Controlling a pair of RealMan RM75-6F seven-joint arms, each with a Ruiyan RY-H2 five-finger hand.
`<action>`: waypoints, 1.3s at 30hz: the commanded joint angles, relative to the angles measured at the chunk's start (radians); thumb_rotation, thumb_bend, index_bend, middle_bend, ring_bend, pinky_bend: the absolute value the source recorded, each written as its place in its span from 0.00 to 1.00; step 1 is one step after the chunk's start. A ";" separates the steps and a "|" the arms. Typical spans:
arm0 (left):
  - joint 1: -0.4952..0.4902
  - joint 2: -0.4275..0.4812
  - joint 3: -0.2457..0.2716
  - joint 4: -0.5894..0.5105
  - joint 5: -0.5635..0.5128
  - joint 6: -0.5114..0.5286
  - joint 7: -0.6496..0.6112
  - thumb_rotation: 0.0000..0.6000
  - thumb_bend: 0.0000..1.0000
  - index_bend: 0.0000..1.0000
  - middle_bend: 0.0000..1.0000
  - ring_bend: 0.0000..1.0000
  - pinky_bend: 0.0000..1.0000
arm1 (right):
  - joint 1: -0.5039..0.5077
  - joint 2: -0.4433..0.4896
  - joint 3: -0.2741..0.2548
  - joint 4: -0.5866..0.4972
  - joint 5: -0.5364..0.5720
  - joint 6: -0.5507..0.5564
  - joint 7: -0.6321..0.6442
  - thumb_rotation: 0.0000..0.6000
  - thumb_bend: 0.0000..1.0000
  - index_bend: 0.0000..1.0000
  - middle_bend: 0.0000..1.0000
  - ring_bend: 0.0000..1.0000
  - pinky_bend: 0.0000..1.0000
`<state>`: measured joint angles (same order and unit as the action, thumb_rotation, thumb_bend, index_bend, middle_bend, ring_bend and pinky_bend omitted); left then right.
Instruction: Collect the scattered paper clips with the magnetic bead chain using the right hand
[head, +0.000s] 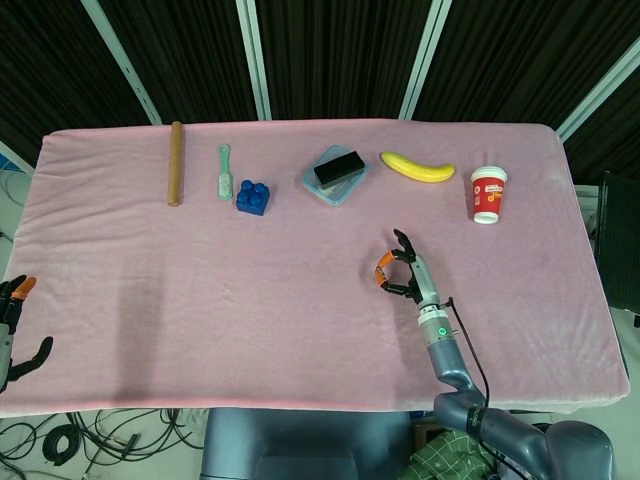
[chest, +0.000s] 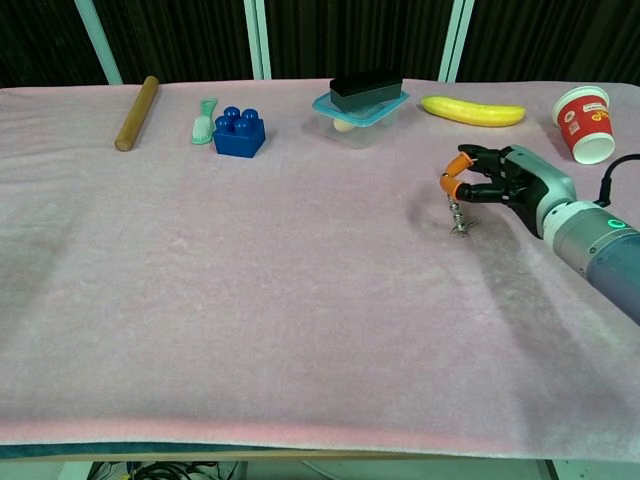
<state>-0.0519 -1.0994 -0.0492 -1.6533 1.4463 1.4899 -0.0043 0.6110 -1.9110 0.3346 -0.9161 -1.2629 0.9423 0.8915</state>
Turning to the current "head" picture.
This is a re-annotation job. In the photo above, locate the blue-grey robot torso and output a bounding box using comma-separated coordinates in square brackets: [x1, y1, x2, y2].
[200, 407, 419, 480]

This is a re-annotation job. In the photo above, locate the green checkered cloth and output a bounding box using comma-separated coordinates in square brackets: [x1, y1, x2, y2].
[408, 427, 502, 480]

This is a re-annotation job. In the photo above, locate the clear blue plastic container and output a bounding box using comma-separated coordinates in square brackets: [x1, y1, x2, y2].
[301, 144, 371, 208]

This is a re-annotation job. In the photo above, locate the black rectangular box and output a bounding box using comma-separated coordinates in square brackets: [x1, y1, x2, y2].
[313, 149, 365, 189]

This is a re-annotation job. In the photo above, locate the red paper cup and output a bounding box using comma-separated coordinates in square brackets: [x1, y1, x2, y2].
[470, 165, 510, 225]

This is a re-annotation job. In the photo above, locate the brown wooden rolling pin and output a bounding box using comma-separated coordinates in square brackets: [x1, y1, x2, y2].
[166, 120, 185, 207]

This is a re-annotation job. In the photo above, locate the pink table cloth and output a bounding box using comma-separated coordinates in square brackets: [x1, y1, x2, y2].
[0, 119, 631, 419]

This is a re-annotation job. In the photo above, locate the white aluminium frame post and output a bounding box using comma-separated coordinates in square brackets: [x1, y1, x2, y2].
[556, 37, 640, 142]
[0, 140, 37, 174]
[235, 0, 272, 121]
[81, 0, 163, 125]
[398, 0, 453, 120]

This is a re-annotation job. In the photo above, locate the blue toy building block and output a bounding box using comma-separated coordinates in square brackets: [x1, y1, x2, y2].
[235, 179, 273, 217]

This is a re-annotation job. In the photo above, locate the black floor cable tangle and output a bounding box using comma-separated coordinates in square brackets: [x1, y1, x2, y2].
[0, 408, 207, 471]

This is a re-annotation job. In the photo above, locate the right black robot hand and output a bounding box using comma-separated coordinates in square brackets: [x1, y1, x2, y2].
[373, 228, 444, 310]

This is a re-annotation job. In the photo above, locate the black monitor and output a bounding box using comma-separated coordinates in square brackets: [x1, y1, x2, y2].
[594, 170, 640, 314]

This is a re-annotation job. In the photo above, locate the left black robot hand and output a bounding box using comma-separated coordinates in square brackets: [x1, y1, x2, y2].
[0, 275, 55, 394]

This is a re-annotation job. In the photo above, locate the green plastic brush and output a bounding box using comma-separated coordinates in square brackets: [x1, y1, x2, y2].
[216, 143, 234, 203]

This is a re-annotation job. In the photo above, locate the black coiled cable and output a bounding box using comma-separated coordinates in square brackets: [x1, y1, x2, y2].
[41, 424, 82, 467]

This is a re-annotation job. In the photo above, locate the yellow banana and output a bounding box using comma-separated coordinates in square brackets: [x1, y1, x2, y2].
[380, 151, 457, 184]

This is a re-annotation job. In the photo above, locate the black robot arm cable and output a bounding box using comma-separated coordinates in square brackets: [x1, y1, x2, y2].
[444, 296, 524, 480]

